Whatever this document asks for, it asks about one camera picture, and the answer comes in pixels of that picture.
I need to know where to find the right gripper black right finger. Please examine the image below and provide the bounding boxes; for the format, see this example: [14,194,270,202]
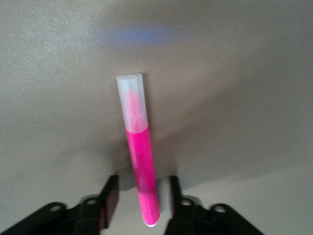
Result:
[165,175,265,235]

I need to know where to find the pink highlighter with clear cap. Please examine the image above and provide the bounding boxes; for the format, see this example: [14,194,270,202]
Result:
[116,72,161,228]

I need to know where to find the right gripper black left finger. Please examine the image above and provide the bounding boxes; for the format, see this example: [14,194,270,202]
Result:
[0,175,120,235]

